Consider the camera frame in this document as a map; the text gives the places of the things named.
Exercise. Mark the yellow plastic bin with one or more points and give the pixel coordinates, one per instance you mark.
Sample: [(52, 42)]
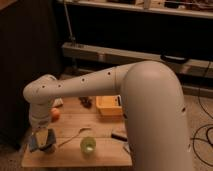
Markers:
[(108, 105)]

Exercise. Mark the orange fruit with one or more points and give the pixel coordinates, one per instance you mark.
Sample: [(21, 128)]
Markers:
[(55, 114)]

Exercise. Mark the wooden table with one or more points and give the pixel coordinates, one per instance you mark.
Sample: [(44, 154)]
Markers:
[(108, 151)]

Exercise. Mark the grey cloth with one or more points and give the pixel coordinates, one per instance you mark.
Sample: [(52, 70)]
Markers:
[(126, 148)]

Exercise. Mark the metal cup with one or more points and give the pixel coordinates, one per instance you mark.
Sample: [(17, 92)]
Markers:
[(49, 149)]

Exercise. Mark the white handled dish brush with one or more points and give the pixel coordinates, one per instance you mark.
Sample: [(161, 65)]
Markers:
[(119, 100)]

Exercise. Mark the bunch of dark grapes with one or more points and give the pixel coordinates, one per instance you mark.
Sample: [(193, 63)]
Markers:
[(86, 102)]

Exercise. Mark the green plastic cup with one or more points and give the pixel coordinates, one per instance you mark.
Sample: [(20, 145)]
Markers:
[(88, 145)]

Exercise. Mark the blue sponge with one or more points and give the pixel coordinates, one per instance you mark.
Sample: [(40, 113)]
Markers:
[(32, 143)]

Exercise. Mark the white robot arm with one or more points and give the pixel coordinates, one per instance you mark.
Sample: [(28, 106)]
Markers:
[(153, 107)]

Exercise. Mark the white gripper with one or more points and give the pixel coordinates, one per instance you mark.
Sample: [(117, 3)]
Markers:
[(39, 117)]

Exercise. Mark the metal stand pole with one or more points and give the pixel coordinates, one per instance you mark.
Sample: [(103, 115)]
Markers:
[(72, 37)]

